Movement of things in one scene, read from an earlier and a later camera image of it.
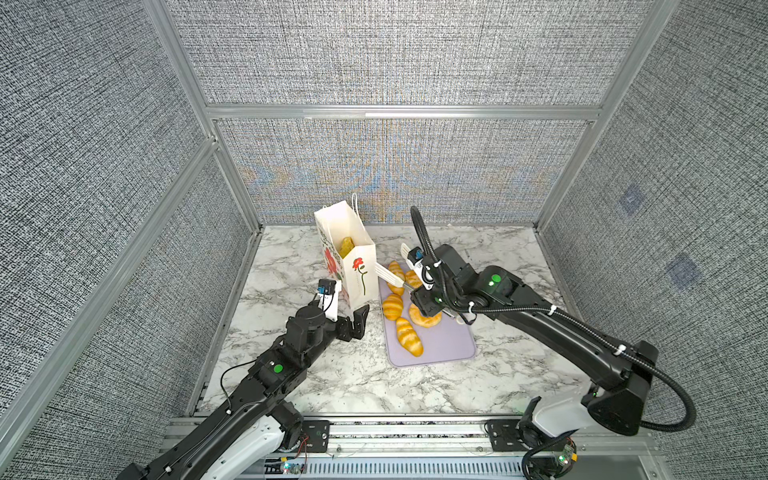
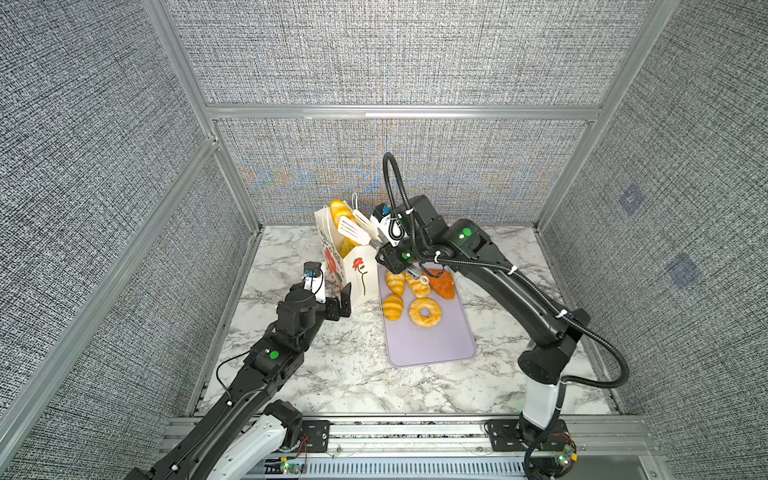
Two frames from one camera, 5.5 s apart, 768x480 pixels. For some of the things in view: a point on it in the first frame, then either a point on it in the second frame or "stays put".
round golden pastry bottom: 347,246 stays put
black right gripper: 421,298 -> 390,260
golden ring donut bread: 422,320 stays put
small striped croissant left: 393,306 stays put
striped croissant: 408,338 -> 339,209
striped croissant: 396,268 stays put
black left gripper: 359,325 -> 334,312
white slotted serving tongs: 416,267 -> 361,228
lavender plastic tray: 445,341 stays put
